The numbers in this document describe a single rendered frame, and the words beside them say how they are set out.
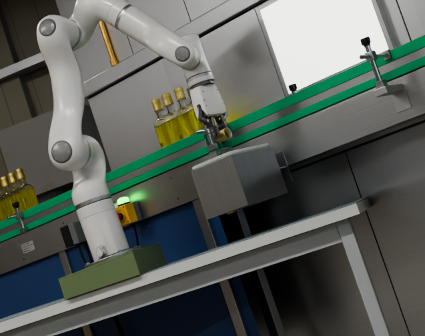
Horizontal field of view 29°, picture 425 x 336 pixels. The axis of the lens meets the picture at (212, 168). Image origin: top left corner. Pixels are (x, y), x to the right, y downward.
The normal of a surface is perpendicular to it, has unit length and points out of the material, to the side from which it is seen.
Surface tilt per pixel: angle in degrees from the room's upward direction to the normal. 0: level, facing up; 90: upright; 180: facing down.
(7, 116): 90
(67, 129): 64
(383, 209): 90
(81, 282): 90
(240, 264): 90
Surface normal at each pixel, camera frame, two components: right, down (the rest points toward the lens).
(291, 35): -0.61, 0.14
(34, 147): -0.26, 0.00
